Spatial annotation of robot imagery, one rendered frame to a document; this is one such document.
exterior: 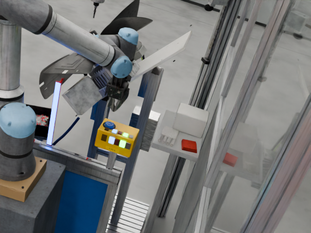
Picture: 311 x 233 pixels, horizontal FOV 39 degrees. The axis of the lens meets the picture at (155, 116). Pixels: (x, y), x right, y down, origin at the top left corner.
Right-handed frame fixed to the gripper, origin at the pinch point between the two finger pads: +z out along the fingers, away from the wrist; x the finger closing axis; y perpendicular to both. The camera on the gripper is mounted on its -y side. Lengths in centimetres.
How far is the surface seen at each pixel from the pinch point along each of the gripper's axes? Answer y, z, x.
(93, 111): -52, 40, -21
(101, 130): 5.8, 8.8, -2.2
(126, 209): -58, 109, 10
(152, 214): -44, 92, 28
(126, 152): 6.0, 15.4, 9.9
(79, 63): -21.8, -3.4, -24.2
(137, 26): -40.7, -20.9, -5.2
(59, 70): -12.2, -1.9, -30.1
